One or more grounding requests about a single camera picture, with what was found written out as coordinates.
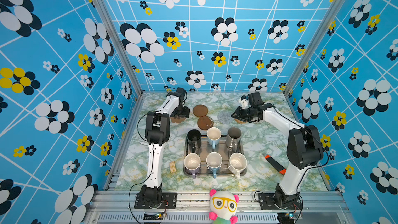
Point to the panda plush toy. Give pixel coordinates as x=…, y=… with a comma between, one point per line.
x=223, y=207

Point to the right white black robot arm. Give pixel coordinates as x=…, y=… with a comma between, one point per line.
x=304, y=149

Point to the aluminium front rail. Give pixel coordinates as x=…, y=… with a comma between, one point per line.
x=111, y=207

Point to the black orange utility knife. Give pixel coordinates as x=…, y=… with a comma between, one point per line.
x=276, y=165

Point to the purple mug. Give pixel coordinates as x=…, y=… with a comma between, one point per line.
x=192, y=164

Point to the woven rattan coaster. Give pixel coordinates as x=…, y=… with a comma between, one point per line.
x=240, y=121

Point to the scratched round wooden coaster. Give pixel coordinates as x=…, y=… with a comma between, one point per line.
x=205, y=123

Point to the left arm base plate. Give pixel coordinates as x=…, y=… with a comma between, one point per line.
x=167, y=200

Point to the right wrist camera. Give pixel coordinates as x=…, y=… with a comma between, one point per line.
x=244, y=102

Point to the light blue mug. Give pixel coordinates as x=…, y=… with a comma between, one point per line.
x=213, y=135
x=214, y=162

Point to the light blue mug rear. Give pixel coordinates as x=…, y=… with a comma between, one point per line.
x=213, y=135

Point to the paw shaped wooden coaster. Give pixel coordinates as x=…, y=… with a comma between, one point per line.
x=177, y=119

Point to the light blue mug front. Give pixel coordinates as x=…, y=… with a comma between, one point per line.
x=214, y=162

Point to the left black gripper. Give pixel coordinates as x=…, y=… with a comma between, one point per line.
x=185, y=112

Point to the small wooden block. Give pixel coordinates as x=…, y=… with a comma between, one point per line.
x=172, y=167

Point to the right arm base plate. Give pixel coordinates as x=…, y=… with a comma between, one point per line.
x=279, y=201

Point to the grey blue crochet coaster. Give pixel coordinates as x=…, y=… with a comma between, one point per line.
x=224, y=117

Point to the metal serving tray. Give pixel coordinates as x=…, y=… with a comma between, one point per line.
x=222, y=149

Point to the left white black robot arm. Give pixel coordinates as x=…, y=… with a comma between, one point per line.
x=157, y=134

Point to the white mug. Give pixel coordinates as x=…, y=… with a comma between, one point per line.
x=237, y=163

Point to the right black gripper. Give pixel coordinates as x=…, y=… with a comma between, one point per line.
x=238, y=115

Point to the black mug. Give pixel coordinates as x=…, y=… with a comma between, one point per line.
x=194, y=140

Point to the dark round wooden coaster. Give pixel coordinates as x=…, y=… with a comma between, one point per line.
x=200, y=110

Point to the stainless steel cup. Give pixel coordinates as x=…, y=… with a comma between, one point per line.
x=233, y=138

